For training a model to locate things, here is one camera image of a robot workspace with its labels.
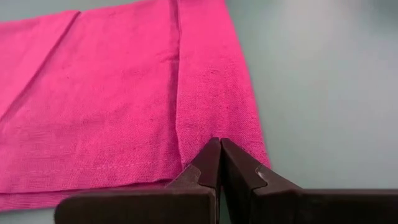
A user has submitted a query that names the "pink towel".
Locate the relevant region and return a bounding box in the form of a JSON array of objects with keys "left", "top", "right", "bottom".
[{"left": 0, "top": 0, "right": 272, "bottom": 213}]

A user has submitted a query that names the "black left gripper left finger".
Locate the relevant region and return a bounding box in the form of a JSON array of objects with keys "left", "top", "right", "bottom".
[{"left": 55, "top": 138, "right": 222, "bottom": 224}]

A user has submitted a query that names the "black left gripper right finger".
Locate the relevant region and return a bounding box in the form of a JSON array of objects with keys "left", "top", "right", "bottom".
[{"left": 221, "top": 138, "right": 398, "bottom": 224}]

